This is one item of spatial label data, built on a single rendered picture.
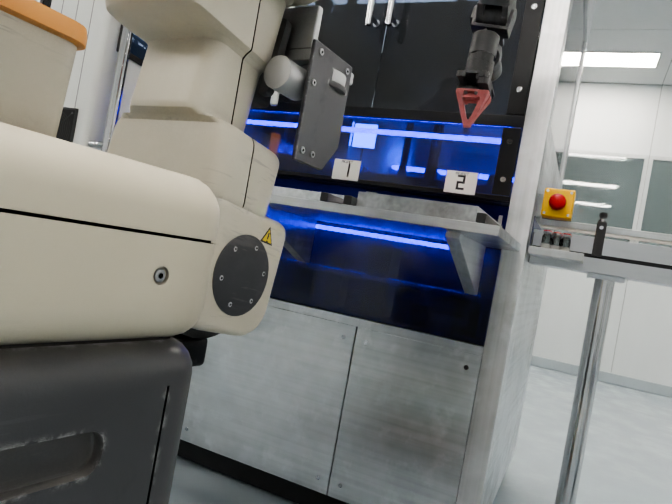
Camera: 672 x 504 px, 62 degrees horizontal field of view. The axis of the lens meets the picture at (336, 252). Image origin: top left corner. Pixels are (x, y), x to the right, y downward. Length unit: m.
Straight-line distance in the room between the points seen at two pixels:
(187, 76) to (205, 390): 1.30
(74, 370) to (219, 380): 1.47
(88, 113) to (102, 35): 0.19
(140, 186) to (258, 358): 1.40
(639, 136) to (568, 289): 1.65
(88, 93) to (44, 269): 1.17
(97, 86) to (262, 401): 0.99
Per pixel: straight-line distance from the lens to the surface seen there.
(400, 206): 1.18
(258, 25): 0.76
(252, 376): 1.77
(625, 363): 6.12
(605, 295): 1.63
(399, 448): 1.60
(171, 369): 0.43
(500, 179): 1.52
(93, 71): 1.51
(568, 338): 6.10
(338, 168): 1.66
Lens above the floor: 0.77
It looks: level
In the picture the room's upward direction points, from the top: 10 degrees clockwise
